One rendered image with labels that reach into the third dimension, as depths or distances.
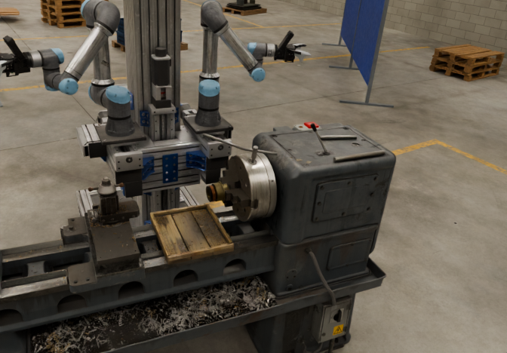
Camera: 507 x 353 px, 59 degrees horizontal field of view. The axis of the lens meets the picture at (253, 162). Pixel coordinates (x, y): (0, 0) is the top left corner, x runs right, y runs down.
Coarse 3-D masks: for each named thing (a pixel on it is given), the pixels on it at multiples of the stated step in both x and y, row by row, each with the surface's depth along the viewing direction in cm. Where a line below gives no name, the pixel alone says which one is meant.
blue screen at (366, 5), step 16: (352, 0) 898; (368, 0) 733; (384, 0) 619; (352, 16) 878; (368, 16) 719; (384, 16) 615; (352, 32) 858; (368, 32) 706; (352, 48) 836; (368, 48) 693; (368, 64) 681; (368, 80) 670; (368, 96) 666
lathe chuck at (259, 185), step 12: (240, 156) 206; (240, 168) 206; (252, 168) 200; (264, 168) 202; (240, 180) 207; (252, 180) 197; (264, 180) 199; (252, 192) 197; (264, 192) 199; (264, 204) 201; (240, 216) 213; (252, 216) 204; (264, 216) 209
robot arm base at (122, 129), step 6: (108, 120) 232; (114, 120) 229; (120, 120) 230; (126, 120) 232; (108, 126) 232; (114, 126) 230; (120, 126) 230; (126, 126) 232; (132, 126) 236; (108, 132) 232; (114, 132) 231; (120, 132) 231; (126, 132) 232; (132, 132) 236
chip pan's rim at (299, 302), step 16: (384, 272) 240; (320, 288) 233; (352, 288) 231; (368, 288) 238; (288, 304) 217; (304, 304) 222; (224, 320) 202; (240, 320) 207; (256, 320) 212; (160, 336) 191; (176, 336) 196; (192, 336) 200; (112, 352) 184; (128, 352) 188; (144, 352) 192
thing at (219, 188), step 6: (210, 186) 204; (216, 186) 204; (222, 186) 204; (228, 186) 206; (210, 192) 202; (216, 192) 203; (222, 192) 203; (210, 198) 203; (216, 198) 204; (222, 198) 205
